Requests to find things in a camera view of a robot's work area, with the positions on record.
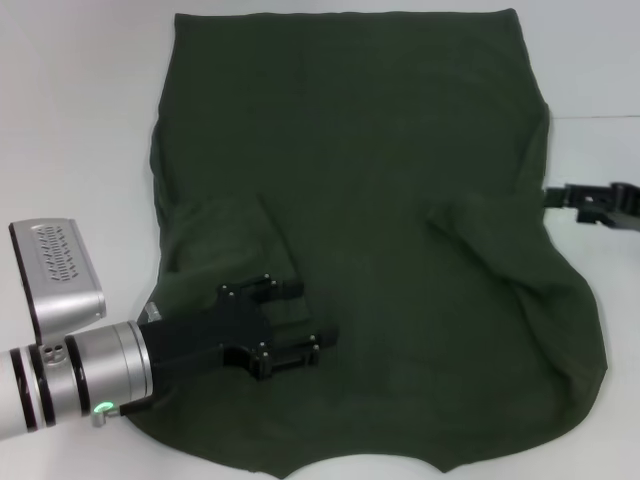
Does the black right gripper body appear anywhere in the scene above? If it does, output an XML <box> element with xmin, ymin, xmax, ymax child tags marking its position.
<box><xmin>604</xmin><ymin>182</ymin><xmax>640</xmax><ymax>232</ymax></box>

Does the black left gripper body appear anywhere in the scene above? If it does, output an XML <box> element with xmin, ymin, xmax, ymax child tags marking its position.
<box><xmin>137</xmin><ymin>294</ymin><xmax>276</xmax><ymax>384</ymax></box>

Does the dark green shirt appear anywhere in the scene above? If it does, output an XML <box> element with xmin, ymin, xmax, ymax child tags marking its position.
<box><xmin>117</xmin><ymin>8</ymin><xmax>609</xmax><ymax>480</ymax></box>

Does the dark left gripper cable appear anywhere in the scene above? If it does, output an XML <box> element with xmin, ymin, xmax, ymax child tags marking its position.
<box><xmin>117</xmin><ymin>394</ymin><xmax>156</xmax><ymax>416</ymax></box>

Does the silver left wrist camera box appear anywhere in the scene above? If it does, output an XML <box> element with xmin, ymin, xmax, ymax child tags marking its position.
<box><xmin>8</xmin><ymin>217</ymin><xmax>107</xmax><ymax>346</ymax></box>

